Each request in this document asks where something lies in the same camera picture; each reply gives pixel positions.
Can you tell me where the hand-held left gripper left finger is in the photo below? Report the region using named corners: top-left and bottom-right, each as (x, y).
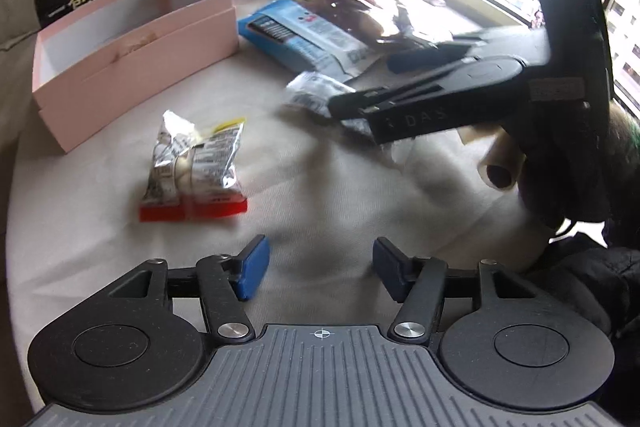
top-left (98, 235), bottom-right (271, 344)

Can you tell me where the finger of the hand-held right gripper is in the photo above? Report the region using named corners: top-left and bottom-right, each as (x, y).
top-left (327, 61), bottom-right (476, 120)
top-left (387, 29), bottom-right (501, 75)

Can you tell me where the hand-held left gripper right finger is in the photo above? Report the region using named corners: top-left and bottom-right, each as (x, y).
top-left (373, 237), bottom-right (538, 343)

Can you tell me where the small silver snack packet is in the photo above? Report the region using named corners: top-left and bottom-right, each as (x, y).
top-left (285, 72), bottom-right (373, 138)

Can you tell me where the blue and white snack packet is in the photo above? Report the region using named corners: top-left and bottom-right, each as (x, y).
top-left (236, 0), bottom-right (381, 82)

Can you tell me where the pink cardboard box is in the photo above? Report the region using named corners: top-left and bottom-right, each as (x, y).
top-left (31, 0), bottom-right (238, 154)

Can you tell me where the person's right hand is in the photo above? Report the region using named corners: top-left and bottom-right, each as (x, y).
top-left (505, 103), bottom-right (603, 228)

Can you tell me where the dark red snack packet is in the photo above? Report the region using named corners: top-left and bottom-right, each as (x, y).
top-left (305, 0), bottom-right (453, 52)

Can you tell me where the silver snack packet red edge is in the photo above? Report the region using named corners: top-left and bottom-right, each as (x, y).
top-left (139, 109), bottom-right (249, 223)

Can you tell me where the beige cardboard tube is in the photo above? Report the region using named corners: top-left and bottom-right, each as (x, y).
top-left (459, 127), bottom-right (523, 192)

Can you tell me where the black puffy jacket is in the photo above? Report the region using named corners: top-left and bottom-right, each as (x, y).
top-left (525, 229), bottom-right (640, 413)

